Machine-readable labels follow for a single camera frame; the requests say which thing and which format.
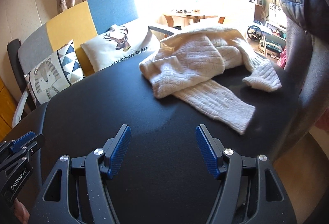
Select wooden side table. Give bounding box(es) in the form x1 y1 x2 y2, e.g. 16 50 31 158
162 9 227 28

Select cream knit sweater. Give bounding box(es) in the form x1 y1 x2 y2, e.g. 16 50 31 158
139 24 282 135

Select tiger print cushion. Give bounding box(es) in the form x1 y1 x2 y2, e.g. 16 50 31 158
24 39 85 106

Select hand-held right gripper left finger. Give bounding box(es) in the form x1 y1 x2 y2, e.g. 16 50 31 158
31 124 131 224

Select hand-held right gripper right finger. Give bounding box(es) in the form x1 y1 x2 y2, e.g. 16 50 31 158
196 124 293 224

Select grey chair back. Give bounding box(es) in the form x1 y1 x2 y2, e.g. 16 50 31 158
285 17 329 137

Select black steering wheel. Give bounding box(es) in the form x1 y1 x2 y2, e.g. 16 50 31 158
247 25 263 42

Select deer print cushion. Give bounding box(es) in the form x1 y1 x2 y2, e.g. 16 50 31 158
80 24 161 72

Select orange wooden wardrobe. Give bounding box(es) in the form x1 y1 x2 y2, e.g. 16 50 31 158
0 77 19 129

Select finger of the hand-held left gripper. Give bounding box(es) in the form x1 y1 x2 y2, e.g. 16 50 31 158
10 132 46 157

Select grey yellow blue sofa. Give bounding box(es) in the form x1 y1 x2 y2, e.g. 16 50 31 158
12 0 180 129

